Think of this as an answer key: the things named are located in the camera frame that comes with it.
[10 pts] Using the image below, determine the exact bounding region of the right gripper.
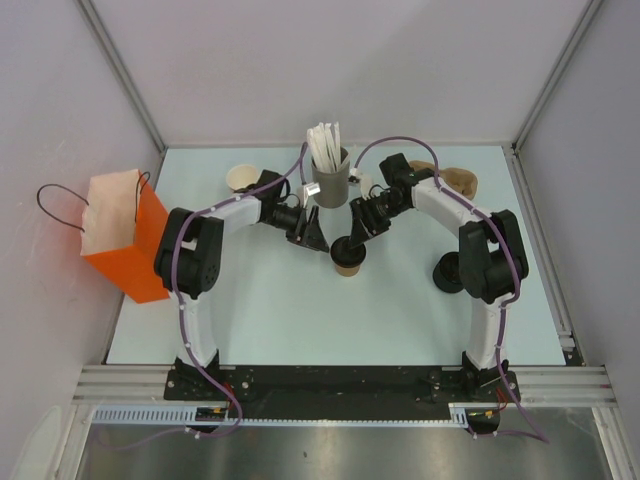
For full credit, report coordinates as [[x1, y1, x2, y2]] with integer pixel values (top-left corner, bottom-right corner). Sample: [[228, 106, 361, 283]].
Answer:
[[349, 193, 410, 249]]

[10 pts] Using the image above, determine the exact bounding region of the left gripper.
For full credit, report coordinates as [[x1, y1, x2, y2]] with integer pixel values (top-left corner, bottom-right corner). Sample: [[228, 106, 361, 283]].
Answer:
[[263, 203, 329, 253]]

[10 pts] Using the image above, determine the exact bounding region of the black plastic cup lid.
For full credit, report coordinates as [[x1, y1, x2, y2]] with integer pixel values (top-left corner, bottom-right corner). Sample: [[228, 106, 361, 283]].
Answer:
[[330, 236, 366, 268]]

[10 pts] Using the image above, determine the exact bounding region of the single brown paper cup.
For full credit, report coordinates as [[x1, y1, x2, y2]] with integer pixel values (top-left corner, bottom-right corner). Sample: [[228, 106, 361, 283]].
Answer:
[[334, 263, 360, 277]]

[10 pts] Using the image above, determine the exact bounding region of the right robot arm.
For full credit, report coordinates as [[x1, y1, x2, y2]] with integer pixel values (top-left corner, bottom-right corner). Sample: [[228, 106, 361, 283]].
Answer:
[[348, 154, 529, 401]]

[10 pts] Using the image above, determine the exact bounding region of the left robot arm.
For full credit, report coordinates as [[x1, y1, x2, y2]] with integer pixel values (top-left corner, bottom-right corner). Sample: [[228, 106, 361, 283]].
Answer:
[[154, 170, 329, 400]]

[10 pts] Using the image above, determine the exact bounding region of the grey stirrer holder cup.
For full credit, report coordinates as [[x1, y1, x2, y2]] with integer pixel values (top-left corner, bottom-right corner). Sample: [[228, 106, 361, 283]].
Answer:
[[312, 147, 350, 209]]

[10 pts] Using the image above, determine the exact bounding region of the stack of brown paper cups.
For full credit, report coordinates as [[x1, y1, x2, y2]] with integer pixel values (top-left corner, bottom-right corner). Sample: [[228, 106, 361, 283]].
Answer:
[[225, 164, 260, 192]]

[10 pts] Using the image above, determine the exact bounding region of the white wrapped stirrers bundle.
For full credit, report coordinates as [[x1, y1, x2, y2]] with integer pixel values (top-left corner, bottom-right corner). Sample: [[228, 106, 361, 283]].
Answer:
[[306, 122, 343, 173]]

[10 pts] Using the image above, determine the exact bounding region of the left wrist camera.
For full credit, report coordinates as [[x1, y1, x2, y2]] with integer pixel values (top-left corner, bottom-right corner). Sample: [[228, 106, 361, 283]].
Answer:
[[295, 182, 321, 209]]

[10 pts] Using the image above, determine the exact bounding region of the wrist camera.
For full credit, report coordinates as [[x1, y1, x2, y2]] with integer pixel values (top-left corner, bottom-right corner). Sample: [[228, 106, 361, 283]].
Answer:
[[348, 168, 374, 200], [295, 182, 321, 209]]

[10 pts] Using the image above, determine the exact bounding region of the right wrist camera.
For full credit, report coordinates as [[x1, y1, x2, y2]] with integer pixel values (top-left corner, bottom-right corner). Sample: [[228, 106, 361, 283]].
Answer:
[[348, 168, 374, 200]]

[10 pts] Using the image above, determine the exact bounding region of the aluminium frame rail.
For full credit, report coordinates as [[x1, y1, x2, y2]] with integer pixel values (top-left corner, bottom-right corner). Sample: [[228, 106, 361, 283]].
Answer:
[[513, 366, 617, 408]]

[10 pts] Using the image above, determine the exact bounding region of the white slotted cable duct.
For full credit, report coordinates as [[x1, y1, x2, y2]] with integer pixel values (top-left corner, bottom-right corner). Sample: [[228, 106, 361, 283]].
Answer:
[[93, 405, 227, 425]]

